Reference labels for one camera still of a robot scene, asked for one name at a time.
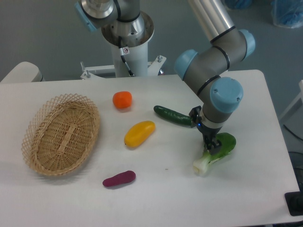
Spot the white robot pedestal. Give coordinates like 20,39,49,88
81,11,167,79

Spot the dark green cucumber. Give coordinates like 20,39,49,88
153,105,194,128

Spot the blue plastic bag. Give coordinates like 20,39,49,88
271,0,303,29

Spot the green bok choy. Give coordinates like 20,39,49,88
193,132,236,175

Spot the black box at edge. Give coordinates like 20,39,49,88
285,192,303,216

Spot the woven wicker basket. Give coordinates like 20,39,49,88
21,94,100,176

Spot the white chair back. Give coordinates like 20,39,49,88
0,61,45,84

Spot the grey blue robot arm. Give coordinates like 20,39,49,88
75,0,255,155

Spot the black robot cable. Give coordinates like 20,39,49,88
117,35,135,77

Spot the white furniture frame right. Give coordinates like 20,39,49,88
278,80,303,122

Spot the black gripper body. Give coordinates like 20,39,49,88
196,113,223,137

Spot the purple sweet potato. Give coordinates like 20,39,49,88
102,170,136,187

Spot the yellow mango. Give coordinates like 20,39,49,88
124,121,156,148

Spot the black floor cable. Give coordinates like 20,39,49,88
283,123,303,139

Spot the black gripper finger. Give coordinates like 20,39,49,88
189,106,202,128
204,135,222,155

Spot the orange tangerine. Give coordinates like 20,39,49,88
112,91,133,109

